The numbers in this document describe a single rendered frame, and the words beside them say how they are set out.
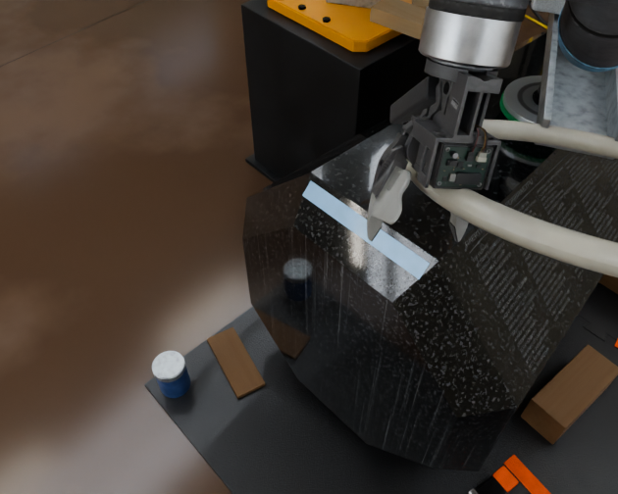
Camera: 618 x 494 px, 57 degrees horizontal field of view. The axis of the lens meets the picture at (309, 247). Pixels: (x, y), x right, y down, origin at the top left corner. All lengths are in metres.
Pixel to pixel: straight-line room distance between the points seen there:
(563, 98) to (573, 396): 1.05
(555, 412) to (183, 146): 1.92
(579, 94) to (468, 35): 0.61
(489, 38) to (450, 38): 0.03
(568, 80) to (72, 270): 1.84
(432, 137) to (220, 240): 1.81
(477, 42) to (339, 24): 1.47
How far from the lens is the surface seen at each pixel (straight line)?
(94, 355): 2.11
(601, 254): 0.56
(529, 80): 1.55
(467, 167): 0.60
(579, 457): 1.98
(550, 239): 0.56
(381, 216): 0.63
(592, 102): 1.14
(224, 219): 2.40
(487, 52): 0.57
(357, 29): 1.99
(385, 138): 1.37
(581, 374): 1.98
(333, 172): 1.27
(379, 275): 1.16
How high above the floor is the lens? 1.71
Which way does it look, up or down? 49 degrees down
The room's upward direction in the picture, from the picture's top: straight up
